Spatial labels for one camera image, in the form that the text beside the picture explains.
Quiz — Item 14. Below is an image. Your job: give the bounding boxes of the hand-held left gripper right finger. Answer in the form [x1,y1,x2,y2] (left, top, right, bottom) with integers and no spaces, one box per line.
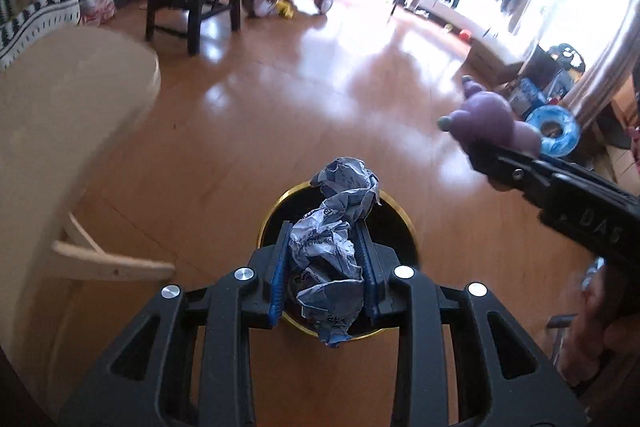
[356,221,588,427]

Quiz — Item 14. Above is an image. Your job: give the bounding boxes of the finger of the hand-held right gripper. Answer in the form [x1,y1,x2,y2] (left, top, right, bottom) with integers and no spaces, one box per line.
[470,142,556,208]

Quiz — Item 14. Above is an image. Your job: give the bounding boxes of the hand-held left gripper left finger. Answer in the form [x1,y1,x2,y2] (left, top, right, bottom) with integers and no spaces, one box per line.
[60,221,296,427]

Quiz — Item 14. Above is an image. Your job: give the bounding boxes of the printed paper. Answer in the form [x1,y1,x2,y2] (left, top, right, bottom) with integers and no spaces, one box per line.
[289,155,382,349]

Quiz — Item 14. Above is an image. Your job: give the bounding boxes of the black gold-rimmed trash bin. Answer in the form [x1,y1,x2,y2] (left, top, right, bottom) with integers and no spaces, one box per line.
[257,194,418,340]

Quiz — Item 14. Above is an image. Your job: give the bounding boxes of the person's right hand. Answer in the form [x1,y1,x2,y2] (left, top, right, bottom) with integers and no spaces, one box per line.
[560,267,618,395]

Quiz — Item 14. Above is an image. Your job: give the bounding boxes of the cardboard box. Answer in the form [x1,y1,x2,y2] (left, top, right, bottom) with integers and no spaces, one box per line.
[462,37,526,88]

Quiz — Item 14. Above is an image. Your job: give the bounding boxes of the beige curtain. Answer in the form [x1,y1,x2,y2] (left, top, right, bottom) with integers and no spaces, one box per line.
[567,0,640,132]

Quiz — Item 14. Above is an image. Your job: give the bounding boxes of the round light wooden table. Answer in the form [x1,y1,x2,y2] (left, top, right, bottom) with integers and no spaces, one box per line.
[0,27,176,358]

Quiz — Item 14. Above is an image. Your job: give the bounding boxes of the pink plastic bag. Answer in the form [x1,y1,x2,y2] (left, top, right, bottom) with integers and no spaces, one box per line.
[80,0,117,24]

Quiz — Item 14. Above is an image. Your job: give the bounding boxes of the blue inflatable ring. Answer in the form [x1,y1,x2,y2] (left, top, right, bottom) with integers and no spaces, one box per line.
[525,105,582,158]

